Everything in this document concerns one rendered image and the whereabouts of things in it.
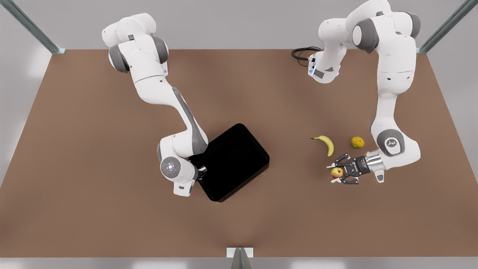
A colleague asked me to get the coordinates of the black storage box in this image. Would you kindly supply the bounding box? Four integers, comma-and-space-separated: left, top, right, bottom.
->
188, 123, 270, 202

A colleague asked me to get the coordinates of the yellow banana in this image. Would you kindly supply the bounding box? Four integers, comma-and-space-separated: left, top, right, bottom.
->
310, 135, 335, 157

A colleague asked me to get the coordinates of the silver frame post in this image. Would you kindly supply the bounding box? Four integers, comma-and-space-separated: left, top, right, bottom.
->
226, 247, 254, 269
0, 0, 66, 55
417, 0, 478, 54

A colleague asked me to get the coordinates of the black cable loop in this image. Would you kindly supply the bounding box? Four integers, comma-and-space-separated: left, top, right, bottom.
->
291, 47, 323, 68

